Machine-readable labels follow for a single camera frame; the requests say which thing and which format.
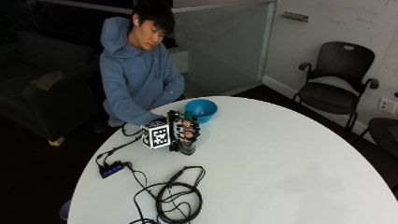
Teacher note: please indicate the blue bowl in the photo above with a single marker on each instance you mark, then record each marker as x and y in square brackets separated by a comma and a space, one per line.
[202, 109]

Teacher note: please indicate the white marker cube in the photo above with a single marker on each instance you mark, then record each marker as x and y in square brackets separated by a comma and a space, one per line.
[155, 135]

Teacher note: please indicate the the person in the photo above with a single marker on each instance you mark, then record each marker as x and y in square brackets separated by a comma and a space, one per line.
[131, 77]

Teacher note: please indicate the black usb hub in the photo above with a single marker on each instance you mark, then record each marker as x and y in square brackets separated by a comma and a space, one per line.
[112, 169]

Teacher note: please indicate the frosted glass partition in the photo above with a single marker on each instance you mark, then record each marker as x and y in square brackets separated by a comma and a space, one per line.
[223, 46]

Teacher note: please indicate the dark sofa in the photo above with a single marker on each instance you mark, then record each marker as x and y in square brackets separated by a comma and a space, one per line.
[49, 105]

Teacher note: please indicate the white earbud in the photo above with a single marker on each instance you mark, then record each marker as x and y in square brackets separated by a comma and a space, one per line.
[135, 21]

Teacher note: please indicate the black office armchair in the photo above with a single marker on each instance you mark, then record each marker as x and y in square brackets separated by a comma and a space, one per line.
[331, 93]

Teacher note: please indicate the pale cloth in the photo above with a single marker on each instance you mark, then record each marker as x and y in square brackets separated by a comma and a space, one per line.
[46, 80]

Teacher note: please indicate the black chair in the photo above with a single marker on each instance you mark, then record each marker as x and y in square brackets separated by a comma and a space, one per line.
[384, 132]

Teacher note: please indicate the grey wall tray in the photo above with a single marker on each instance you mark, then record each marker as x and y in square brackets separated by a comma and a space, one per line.
[294, 16]

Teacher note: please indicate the white wall outlet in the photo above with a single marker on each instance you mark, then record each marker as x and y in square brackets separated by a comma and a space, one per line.
[387, 105]

